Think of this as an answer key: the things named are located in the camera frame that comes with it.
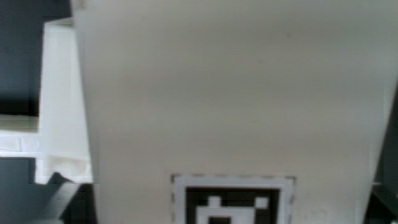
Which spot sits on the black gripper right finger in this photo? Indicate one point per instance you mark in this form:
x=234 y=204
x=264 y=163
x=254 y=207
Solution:
x=383 y=206

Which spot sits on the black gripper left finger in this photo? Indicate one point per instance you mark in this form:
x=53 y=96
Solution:
x=71 y=206

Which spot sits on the white cabinet top block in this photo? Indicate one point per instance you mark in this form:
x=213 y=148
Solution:
x=239 y=91

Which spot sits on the white U-shaped obstacle fence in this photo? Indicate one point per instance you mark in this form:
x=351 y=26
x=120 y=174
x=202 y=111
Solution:
x=19 y=136

